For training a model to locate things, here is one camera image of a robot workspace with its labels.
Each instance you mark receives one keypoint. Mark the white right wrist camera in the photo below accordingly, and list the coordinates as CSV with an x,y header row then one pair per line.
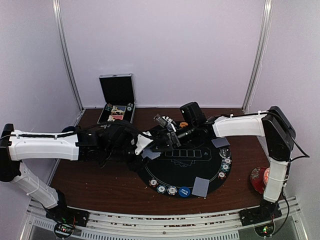
x,y
166,122

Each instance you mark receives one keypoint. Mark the orange big blind button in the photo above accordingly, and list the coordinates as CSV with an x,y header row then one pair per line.
x,y
183,124

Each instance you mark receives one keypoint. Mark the face-down cards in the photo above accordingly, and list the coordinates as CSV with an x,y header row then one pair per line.
x,y
200,187
220,142

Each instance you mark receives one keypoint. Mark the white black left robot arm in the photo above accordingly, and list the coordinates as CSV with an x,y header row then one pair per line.
x,y
73,144

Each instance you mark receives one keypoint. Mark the green blue 50 chip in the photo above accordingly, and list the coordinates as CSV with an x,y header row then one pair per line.
x,y
161,189
225,167

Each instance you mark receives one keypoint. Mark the blue small blind button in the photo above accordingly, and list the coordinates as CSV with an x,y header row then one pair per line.
x,y
184,192

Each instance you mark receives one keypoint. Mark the black white dealer button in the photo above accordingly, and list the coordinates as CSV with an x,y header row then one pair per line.
x,y
225,153

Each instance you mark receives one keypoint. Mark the mixed chip stack in case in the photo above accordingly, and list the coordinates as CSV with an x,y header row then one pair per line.
x,y
108,107

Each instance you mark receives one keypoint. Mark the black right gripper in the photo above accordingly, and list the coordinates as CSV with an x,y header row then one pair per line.
x,y
171,145

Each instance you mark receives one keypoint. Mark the right metal frame post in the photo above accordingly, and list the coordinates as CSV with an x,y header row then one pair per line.
x,y
260,51

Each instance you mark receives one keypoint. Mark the left metal frame post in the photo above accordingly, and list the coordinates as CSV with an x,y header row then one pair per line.
x,y
65,53

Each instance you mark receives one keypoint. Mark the grey playing card deck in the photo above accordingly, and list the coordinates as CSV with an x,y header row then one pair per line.
x,y
148,153

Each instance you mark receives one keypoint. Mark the blue card deck in case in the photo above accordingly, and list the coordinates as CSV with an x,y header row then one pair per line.
x,y
119,109

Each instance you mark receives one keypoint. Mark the blue white 10 chip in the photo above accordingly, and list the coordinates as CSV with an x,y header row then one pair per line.
x,y
227,161
172,190

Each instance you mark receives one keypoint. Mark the red card deck in case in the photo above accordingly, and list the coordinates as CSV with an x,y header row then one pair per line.
x,y
112,118

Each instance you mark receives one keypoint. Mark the aluminium poker case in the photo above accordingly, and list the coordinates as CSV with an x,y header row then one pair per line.
x,y
117,90

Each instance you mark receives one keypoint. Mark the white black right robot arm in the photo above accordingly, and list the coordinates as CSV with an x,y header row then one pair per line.
x,y
271,124

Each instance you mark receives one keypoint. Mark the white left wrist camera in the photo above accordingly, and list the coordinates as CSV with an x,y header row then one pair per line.
x,y
142,142

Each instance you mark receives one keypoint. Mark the metal frame post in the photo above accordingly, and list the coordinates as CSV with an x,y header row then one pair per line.
x,y
65,53
260,51

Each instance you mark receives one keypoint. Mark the dark blue mug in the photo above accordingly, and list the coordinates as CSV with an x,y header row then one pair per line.
x,y
68,129

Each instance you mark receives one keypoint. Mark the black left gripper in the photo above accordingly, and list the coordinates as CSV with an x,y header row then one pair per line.
x,y
138,164

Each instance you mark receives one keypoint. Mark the red floral plate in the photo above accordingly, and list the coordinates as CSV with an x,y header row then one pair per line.
x,y
256,179

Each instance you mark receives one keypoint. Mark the green chip stack in case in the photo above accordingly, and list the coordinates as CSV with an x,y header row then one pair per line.
x,y
129,107

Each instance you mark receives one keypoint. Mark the front aluminium rail base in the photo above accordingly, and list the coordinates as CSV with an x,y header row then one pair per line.
x,y
223,225

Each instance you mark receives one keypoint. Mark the brown 100 chip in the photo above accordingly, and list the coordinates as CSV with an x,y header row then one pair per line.
x,y
221,175
153,183

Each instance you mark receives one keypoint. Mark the round black poker mat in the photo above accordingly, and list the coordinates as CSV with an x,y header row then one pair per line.
x,y
196,157

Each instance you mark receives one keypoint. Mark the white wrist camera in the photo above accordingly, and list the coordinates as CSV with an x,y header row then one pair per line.
x,y
166,122
142,142

